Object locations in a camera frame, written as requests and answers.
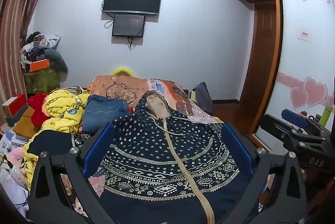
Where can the pink plush toy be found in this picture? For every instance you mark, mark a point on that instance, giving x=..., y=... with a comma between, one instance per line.
x=18, y=154

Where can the orange box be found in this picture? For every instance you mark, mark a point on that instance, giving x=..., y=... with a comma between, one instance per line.
x=39, y=65

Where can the yellow cartoon blanket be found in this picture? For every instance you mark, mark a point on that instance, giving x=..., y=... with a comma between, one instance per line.
x=65, y=108

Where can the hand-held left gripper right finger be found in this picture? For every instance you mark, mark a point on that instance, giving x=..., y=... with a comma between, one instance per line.
x=235, y=146

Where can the small black wall monitor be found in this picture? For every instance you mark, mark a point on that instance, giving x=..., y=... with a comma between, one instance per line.
x=128, y=25

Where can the red plush cloth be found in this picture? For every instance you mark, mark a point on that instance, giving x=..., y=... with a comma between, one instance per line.
x=36, y=108

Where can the printed orange bed cover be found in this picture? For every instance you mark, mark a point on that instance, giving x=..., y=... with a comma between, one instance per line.
x=120, y=88

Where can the red white door label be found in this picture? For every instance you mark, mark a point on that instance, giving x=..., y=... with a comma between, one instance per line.
x=304, y=35

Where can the white plastic bag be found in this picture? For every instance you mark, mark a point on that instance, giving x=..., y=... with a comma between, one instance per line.
x=11, y=190

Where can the blue jeans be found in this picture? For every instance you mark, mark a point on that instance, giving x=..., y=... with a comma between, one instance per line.
x=104, y=111

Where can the navy patterned zip hoodie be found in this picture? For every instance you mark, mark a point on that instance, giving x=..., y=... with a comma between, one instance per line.
x=162, y=140

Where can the brown striped curtain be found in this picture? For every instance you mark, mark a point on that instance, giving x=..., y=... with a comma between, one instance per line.
x=18, y=17

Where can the pile of mixed clutter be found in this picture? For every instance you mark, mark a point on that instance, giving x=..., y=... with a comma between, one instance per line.
x=36, y=46

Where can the yellow plush toy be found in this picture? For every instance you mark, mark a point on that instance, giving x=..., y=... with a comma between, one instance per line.
x=124, y=72

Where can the dark grey cloth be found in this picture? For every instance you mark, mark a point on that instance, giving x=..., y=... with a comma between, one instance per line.
x=204, y=95

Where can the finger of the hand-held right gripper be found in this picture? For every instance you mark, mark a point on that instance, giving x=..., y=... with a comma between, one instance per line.
x=294, y=117
x=277, y=128

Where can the red and white box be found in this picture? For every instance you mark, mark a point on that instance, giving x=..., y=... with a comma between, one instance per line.
x=17, y=105

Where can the green patterned box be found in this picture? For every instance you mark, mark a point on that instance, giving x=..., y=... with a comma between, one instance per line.
x=42, y=81

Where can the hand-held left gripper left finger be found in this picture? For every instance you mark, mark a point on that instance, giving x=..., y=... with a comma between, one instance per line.
x=100, y=146

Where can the brown cardboard box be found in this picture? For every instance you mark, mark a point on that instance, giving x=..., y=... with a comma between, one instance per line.
x=24, y=123

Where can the brown wooden door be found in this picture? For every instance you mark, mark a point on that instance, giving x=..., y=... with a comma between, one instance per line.
x=261, y=56

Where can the green bottle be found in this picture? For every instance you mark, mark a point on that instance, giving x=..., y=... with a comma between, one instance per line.
x=325, y=116

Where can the white heart-sticker wardrobe door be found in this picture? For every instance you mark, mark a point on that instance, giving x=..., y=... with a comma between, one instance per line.
x=301, y=61

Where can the stack of papers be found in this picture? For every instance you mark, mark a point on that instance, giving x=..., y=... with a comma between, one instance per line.
x=13, y=143

